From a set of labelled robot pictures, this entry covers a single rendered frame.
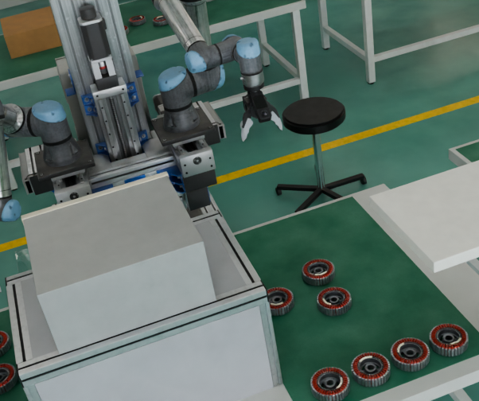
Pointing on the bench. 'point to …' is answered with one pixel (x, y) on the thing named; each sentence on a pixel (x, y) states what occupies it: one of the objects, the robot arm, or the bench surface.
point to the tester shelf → (21, 314)
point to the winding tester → (116, 261)
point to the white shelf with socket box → (455, 227)
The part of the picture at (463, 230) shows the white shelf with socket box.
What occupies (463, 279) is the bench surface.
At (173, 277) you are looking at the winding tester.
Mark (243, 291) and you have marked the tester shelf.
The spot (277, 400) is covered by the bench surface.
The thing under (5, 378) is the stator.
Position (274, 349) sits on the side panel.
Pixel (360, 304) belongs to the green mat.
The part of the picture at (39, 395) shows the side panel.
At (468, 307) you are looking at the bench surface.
